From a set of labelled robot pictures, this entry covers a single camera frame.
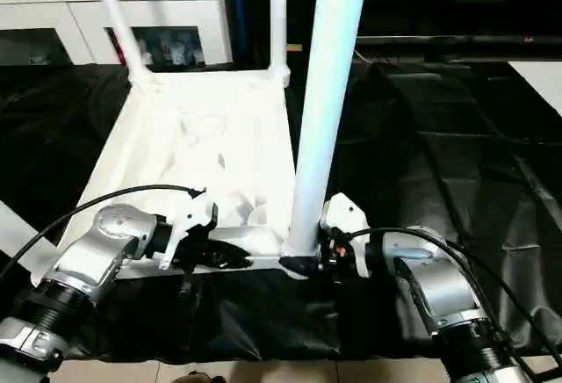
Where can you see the white plastic table leg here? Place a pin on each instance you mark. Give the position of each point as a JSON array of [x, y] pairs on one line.
[[277, 14], [22, 229], [325, 84], [114, 14]]

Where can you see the white flat board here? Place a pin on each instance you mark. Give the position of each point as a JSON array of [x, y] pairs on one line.
[[537, 80]]

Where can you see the white plastic table top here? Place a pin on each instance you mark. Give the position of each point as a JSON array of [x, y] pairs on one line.
[[202, 128]]

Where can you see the black flat bar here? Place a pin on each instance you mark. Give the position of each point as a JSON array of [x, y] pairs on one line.
[[457, 42]]

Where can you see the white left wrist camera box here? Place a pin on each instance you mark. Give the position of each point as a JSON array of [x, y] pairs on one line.
[[195, 214]]

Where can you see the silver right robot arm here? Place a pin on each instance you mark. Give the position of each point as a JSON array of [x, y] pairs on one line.
[[443, 291]]

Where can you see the small tan tag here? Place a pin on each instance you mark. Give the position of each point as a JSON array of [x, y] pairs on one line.
[[295, 48]]

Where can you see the black plastic table mat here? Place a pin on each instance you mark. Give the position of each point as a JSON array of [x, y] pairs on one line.
[[457, 181]]

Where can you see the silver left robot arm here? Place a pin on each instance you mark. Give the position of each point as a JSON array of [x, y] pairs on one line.
[[97, 247]]

